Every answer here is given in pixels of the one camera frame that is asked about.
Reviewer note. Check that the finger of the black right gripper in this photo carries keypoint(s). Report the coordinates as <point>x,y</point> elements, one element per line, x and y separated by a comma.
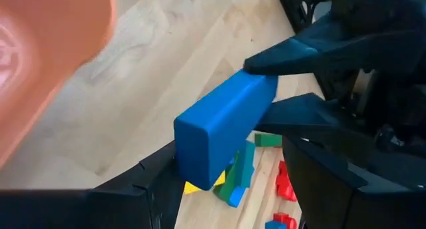
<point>299,112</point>
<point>289,59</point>

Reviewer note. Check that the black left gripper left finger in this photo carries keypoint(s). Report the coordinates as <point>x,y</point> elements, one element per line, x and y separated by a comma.
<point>159,185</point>

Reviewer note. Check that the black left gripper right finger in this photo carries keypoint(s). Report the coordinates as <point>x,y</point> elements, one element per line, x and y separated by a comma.
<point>316,189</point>

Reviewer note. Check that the blue wooden plank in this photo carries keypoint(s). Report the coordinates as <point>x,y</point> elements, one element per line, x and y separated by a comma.
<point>219,122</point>
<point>237,197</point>

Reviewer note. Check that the red two-stud plastic brick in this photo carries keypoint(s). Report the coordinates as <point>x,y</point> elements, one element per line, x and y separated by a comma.
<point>286,220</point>
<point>284,187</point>

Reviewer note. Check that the dark green wooden plank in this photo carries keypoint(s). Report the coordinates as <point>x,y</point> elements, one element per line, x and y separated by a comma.
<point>268,140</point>

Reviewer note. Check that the orange plastic bin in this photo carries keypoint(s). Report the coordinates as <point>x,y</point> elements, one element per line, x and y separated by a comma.
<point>40,72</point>

